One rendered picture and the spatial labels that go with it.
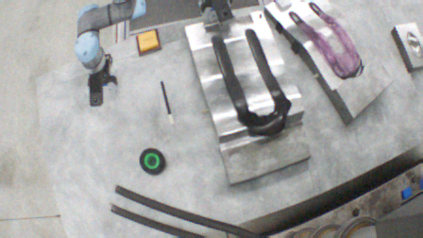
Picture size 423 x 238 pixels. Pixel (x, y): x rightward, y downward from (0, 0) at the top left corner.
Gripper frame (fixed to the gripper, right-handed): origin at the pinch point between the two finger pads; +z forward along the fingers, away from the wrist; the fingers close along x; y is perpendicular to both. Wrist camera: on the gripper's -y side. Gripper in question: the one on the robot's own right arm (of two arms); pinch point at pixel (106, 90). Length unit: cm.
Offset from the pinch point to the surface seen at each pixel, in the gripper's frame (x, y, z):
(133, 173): -9.0, -26.0, 4.5
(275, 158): -51, -23, -1
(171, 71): -21.6, 6.1, 4.6
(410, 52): -118, 14, -2
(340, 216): -77, -46, 6
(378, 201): -95, -43, 6
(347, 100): -78, -8, -6
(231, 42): -40.4, 11.9, -4.1
